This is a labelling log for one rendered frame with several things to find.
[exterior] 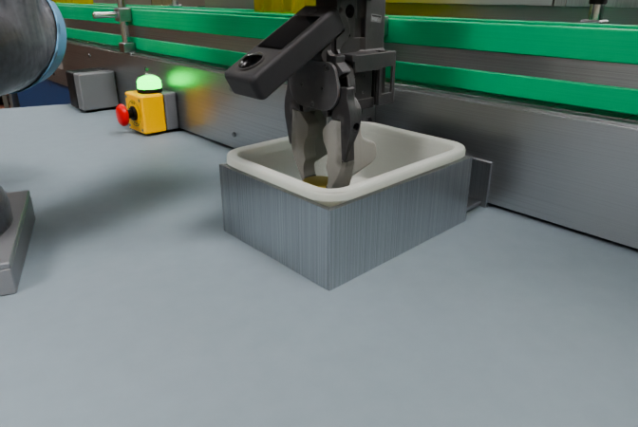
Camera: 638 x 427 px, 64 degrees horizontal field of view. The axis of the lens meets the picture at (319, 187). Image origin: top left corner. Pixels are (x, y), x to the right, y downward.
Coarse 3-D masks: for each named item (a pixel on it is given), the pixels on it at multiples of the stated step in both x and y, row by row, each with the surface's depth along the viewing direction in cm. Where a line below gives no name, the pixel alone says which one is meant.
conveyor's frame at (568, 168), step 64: (64, 64) 137; (128, 64) 107; (192, 64) 91; (192, 128) 94; (256, 128) 79; (448, 128) 65; (512, 128) 58; (576, 128) 53; (512, 192) 60; (576, 192) 55
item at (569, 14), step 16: (208, 0) 134; (224, 0) 129; (240, 0) 124; (432, 16) 86; (448, 16) 84; (464, 16) 82; (480, 16) 80; (496, 16) 78; (512, 16) 76; (528, 16) 75; (544, 16) 73; (560, 16) 72; (576, 16) 70; (608, 16) 67; (624, 16) 66
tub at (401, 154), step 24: (264, 144) 57; (288, 144) 59; (384, 144) 64; (408, 144) 62; (432, 144) 59; (456, 144) 57; (240, 168) 51; (264, 168) 49; (288, 168) 60; (384, 168) 65; (408, 168) 49; (432, 168) 52; (312, 192) 44; (336, 192) 43; (360, 192) 45
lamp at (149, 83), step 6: (144, 78) 93; (150, 78) 93; (156, 78) 94; (138, 84) 93; (144, 84) 93; (150, 84) 93; (156, 84) 93; (138, 90) 94; (144, 90) 93; (150, 90) 93; (156, 90) 94
